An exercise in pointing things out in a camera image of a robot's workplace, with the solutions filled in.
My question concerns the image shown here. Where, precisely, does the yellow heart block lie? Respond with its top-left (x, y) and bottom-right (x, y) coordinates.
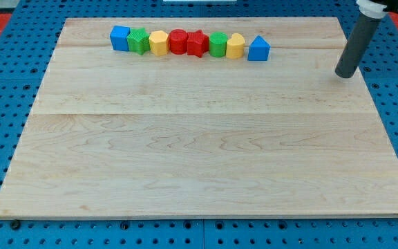
top-left (226, 33), bottom-right (245, 59)

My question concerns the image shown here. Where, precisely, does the red star block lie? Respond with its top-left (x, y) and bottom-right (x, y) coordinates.
top-left (187, 30), bottom-right (209, 57)

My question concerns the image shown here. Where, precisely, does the green cylinder block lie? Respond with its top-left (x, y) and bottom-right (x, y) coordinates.
top-left (209, 32), bottom-right (228, 57)

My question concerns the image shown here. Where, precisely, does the wooden board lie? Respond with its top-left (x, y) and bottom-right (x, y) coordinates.
top-left (0, 17), bottom-right (398, 220)

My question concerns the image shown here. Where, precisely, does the red cylinder block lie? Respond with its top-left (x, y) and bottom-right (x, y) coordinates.
top-left (169, 29), bottom-right (188, 55)

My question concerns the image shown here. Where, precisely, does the yellow hexagon block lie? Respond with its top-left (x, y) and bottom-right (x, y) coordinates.
top-left (149, 30), bottom-right (169, 56)

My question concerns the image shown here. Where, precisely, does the blue triangle block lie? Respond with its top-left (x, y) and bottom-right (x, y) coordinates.
top-left (247, 35), bottom-right (271, 61)

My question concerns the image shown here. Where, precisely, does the green star block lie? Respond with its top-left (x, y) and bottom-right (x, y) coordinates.
top-left (126, 28), bottom-right (150, 55)

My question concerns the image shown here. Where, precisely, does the blue cube block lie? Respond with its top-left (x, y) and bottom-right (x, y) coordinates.
top-left (110, 26), bottom-right (131, 51)

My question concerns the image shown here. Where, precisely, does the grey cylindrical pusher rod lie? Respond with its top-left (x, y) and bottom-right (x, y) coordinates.
top-left (334, 13), bottom-right (381, 78)

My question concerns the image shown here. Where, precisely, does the white rod mount collar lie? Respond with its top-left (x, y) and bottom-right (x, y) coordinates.
top-left (356, 0), bottom-right (388, 19)

